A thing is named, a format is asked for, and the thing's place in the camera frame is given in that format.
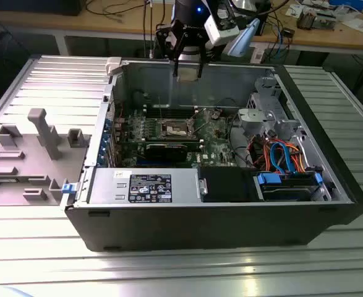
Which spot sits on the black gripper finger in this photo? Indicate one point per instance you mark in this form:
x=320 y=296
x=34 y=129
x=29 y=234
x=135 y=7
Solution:
x=165 y=37
x=212 y=52

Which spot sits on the silver CPU chip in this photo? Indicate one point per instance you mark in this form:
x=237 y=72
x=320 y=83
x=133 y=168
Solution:
x=187 y=74

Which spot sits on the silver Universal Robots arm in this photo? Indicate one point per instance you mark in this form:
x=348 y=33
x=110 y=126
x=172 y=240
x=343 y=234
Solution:
x=244 y=38

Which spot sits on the black RAM slot bank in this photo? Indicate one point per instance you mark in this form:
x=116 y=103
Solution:
x=151 y=113
x=156 y=140

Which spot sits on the CPU socket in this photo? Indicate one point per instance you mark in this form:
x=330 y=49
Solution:
x=175 y=128

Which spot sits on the white paper sign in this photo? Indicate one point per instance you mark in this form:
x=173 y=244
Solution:
x=258 y=55

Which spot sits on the wooden desk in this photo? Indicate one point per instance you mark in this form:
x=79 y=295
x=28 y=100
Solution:
x=107 y=21

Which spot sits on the black desktop tower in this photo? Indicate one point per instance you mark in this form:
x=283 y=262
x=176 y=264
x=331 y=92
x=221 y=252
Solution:
x=266 y=24

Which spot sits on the coin cell battery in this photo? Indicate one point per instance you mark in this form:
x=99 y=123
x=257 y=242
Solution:
x=215 y=114

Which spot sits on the small black adapter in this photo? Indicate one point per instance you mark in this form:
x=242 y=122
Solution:
x=288 y=32

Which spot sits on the grey metal drive cage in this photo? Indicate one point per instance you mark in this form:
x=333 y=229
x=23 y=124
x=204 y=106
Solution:
x=255 y=120

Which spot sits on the green motherboard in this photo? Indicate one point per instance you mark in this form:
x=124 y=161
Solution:
x=213 y=148

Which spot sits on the metal heat sink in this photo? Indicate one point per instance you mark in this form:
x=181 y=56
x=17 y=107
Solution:
x=306 y=20

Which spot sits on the black graphics card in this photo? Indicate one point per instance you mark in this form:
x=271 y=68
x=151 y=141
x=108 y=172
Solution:
x=165 y=151

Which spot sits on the grey metal part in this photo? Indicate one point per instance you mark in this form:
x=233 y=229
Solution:
x=325 y=21

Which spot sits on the hard disk in blue carrier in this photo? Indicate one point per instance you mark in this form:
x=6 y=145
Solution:
x=267 y=179

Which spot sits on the black equipment box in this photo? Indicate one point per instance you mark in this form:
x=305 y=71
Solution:
x=29 y=6

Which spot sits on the blue box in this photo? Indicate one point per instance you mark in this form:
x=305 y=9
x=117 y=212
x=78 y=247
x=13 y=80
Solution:
x=348 y=3

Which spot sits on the white paper sheet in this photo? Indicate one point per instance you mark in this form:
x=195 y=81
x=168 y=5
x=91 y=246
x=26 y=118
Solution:
x=359 y=24

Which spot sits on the grey power supply unit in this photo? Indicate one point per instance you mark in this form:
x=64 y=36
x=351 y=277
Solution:
x=107 y=185

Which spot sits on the black open PC case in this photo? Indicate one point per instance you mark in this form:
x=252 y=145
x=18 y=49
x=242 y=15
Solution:
x=199 y=229

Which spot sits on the blue plastic clip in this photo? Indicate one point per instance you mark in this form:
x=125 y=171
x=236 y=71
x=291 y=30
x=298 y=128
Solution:
x=68 y=188

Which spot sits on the grey parts rack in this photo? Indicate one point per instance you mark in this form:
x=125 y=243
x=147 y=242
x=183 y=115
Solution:
x=29 y=173

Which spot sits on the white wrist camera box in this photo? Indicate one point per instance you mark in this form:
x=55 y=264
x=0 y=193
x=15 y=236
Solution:
x=221 y=31

